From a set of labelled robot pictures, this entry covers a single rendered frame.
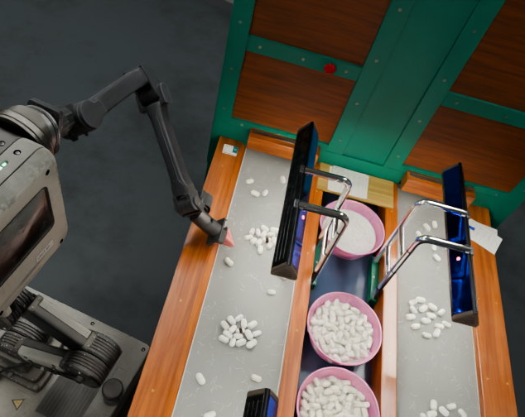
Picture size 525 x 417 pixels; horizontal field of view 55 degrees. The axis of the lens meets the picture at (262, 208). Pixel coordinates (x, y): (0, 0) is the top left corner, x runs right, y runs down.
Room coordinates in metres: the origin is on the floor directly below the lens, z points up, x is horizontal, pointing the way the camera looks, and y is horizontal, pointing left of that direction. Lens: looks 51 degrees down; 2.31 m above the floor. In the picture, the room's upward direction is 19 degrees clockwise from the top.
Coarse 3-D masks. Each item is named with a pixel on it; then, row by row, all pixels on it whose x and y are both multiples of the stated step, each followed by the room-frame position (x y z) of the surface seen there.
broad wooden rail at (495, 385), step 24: (480, 216) 1.58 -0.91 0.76; (480, 264) 1.32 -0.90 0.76; (480, 288) 1.20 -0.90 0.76; (480, 312) 1.10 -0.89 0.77; (480, 336) 1.00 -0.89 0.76; (504, 336) 1.03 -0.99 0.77; (480, 360) 0.90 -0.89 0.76; (504, 360) 0.93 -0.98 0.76; (480, 384) 0.82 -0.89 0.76; (504, 384) 0.84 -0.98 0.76; (480, 408) 0.74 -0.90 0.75; (504, 408) 0.76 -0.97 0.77
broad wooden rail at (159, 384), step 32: (224, 160) 1.41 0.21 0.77; (224, 192) 1.25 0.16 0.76; (192, 224) 1.06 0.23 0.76; (192, 256) 0.93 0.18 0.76; (192, 288) 0.81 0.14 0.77; (160, 320) 0.67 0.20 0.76; (192, 320) 0.70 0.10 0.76; (160, 352) 0.57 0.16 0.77; (160, 384) 0.48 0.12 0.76; (128, 416) 0.37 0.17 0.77; (160, 416) 0.39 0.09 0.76
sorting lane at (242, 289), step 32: (256, 160) 1.49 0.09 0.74; (288, 160) 1.56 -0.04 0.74; (256, 224) 1.17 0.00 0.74; (224, 256) 0.99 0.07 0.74; (256, 256) 1.03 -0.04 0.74; (224, 288) 0.86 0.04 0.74; (256, 288) 0.90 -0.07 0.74; (288, 288) 0.95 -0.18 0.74; (224, 320) 0.75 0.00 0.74; (256, 320) 0.79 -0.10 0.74; (288, 320) 0.82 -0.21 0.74; (192, 352) 0.61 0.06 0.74; (224, 352) 0.64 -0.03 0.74; (256, 352) 0.68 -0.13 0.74; (192, 384) 0.52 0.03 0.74; (224, 384) 0.55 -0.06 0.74; (256, 384) 0.58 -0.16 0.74; (192, 416) 0.43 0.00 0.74; (224, 416) 0.46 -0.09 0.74
